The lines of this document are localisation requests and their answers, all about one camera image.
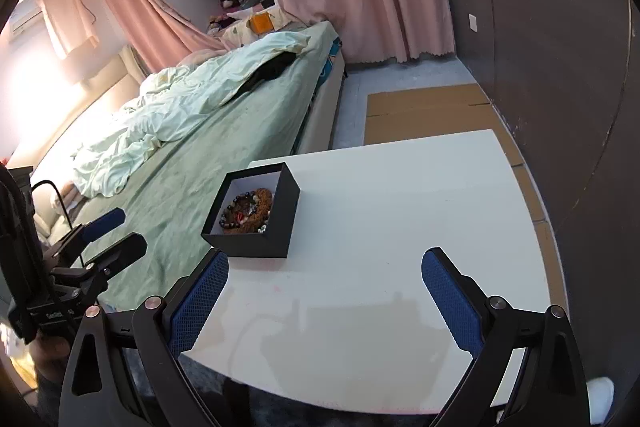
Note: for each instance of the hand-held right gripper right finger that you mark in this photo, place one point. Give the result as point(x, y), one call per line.
point(450, 302)

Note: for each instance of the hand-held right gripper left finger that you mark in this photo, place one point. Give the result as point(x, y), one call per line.
point(200, 302)

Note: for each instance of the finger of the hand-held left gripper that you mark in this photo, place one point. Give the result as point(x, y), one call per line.
point(120, 254)
point(105, 222)

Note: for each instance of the black jewelry box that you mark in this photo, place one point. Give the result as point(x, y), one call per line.
point(280, 217)

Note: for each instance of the person's left forearm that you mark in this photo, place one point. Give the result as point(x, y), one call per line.
point(50, 357)

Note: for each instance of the bed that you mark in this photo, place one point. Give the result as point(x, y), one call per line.
point(200, 142)

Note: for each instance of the light green blanket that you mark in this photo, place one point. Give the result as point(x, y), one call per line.
point(200, 82)

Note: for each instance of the flat brown cardboard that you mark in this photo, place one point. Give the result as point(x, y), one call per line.
point(420, 112)

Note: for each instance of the white air conditioner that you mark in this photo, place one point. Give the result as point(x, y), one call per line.
point(27, 14)

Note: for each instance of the black garment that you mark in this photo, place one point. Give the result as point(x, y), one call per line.
point(270, 69)

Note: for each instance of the orange box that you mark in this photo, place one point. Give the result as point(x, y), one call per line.
point(261, 23)

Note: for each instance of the blue printed sheet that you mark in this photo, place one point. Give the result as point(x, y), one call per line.
point(329, 62)

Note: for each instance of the white wall socket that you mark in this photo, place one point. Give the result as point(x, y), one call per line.
point(474, 22)

